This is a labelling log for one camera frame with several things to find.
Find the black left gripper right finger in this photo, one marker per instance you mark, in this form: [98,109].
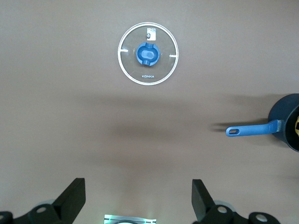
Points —
[205,205]

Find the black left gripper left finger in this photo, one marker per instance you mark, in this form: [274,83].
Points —
[67,203]

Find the glass lid with blue knob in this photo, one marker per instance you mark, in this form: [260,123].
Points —
[147,54]

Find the brown table cover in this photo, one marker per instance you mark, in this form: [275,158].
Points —
[70,116]

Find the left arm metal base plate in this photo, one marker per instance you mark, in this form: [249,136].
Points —
[129,219]

